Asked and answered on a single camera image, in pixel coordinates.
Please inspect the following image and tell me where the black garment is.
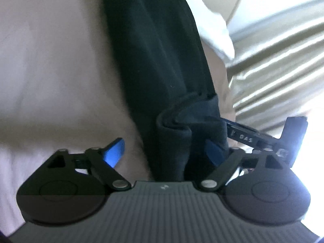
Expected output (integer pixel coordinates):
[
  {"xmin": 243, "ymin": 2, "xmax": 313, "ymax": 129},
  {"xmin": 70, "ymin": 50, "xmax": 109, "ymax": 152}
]
[{"xmin": 101, "ymin": 0, "xmax": 229, "ymax": 183}]

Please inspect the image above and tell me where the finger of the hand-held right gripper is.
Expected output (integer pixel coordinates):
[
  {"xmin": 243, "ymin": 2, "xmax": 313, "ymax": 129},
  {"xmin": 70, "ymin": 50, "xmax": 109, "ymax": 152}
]
[{"xmin": 220, "ymin": 117, "xmax": 257, "ymax": 133}]

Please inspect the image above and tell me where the white folded garment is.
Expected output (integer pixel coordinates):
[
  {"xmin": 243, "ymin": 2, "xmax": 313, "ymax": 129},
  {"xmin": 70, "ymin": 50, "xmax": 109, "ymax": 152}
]
[{"xmin": 175, "ymin": 0, "xmax": 236, "ymax": 63}]

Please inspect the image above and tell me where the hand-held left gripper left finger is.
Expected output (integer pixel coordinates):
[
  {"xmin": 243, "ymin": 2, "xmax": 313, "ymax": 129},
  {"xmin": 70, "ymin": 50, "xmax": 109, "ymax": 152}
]
[{"xmin": 44, "ymin": 138, "xmax": 131, "ymax": 191}]

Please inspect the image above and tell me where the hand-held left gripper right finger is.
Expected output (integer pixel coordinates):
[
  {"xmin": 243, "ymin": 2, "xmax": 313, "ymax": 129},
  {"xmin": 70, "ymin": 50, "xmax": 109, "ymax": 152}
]
[{"xmin": 199, "ymin": 139, "xmax": 288, "ymax": 190}]

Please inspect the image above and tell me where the golden satin curtain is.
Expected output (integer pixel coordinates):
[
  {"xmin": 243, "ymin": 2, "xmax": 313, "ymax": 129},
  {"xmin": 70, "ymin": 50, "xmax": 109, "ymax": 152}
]
[{"xmin": 225, "ymin": 0, "xmax": 324, "ymax": 132}]

